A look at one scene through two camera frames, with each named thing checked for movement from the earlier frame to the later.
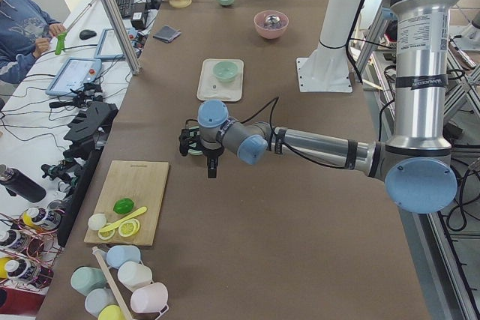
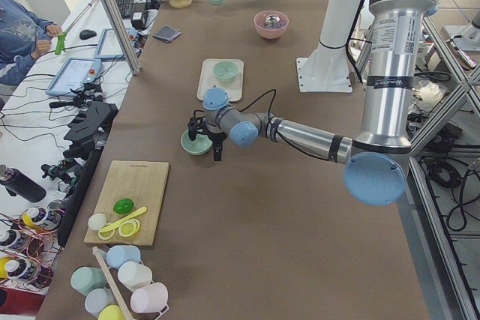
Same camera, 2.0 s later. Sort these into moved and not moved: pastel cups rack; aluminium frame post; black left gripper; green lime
Moved: black left gripper
Not moved: pastel cups rack; aluminium frame post; green lime
